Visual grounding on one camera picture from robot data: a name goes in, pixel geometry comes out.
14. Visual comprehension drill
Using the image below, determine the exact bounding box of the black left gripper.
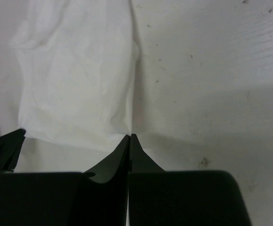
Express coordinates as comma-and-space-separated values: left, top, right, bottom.
0, 129, 25, 173

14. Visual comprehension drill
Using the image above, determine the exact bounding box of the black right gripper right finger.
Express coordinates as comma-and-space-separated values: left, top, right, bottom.
128, 134, 251, 226

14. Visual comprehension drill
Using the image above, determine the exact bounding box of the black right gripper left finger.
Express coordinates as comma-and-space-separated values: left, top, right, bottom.
0, 136, 130, 226

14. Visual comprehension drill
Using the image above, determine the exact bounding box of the white tank top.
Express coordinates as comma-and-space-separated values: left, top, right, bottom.
11, 0, 139, 152

